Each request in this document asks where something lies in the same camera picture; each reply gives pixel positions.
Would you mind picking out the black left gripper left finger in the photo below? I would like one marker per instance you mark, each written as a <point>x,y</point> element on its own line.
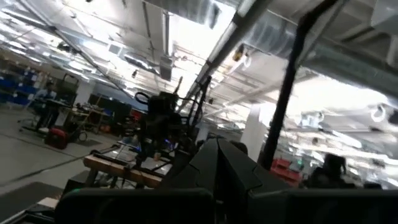
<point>202,168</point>

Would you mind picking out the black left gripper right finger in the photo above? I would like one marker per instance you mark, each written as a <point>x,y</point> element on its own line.
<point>236,174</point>

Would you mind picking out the black background robot arm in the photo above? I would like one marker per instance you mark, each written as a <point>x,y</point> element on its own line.
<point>161,124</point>

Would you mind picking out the red storage bins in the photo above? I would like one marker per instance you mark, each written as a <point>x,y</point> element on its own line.
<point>284,172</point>

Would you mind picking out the wooden workbench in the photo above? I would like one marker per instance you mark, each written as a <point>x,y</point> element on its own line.
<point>118,169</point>

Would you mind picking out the person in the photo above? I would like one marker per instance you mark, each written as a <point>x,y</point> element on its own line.
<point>46,95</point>
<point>334,165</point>

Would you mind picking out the red tool case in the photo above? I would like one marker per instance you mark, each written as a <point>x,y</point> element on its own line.
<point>57,138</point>

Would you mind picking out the blue storage bins shelf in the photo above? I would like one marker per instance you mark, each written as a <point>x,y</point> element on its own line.
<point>18,90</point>

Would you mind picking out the black frame post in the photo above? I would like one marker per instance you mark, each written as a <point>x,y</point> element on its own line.
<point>286,93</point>

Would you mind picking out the frame bar with light strips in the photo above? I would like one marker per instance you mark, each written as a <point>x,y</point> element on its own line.
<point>224,46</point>

